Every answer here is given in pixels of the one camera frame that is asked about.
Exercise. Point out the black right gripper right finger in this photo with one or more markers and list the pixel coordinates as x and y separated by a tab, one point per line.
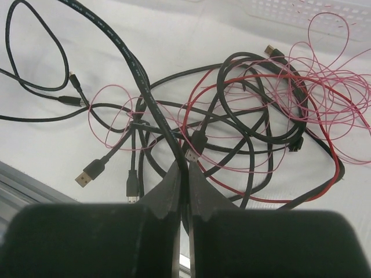
227	241

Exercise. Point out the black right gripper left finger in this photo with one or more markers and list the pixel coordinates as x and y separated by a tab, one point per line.
99	240

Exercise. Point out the white perforated middle basket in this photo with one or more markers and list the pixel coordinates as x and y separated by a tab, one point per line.
343	19

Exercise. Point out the aluminium rail frame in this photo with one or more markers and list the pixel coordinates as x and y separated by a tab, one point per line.
19	190

